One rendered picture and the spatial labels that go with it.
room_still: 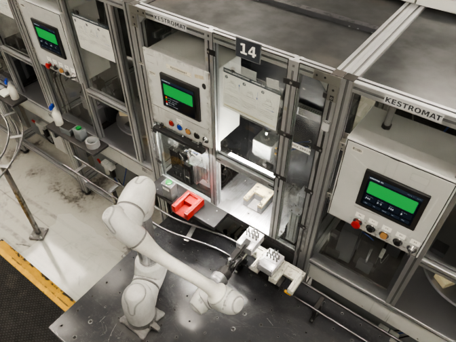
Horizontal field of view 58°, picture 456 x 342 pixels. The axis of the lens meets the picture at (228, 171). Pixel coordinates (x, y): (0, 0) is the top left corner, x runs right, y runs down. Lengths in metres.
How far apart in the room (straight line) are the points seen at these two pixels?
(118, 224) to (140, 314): 0.64
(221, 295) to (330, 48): 1.14
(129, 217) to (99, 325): 0.87
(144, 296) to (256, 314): 0.63
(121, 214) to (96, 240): 1.93
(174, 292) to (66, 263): 1.34
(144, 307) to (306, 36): 1.49
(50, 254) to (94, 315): 1.30
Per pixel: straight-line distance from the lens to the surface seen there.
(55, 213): 3.96
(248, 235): 2.19
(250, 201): 2.51
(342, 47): 1.80
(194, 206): 2.45
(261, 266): 2.25
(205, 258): 2.57
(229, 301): 1.86
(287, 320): 2.39
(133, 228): 1.75
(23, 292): 3.55
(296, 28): 1.91
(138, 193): 1.81
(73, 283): 3.46
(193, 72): 1.98
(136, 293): 2.18
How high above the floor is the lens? 2.82
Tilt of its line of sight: 45 degrees down
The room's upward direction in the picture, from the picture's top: straight up
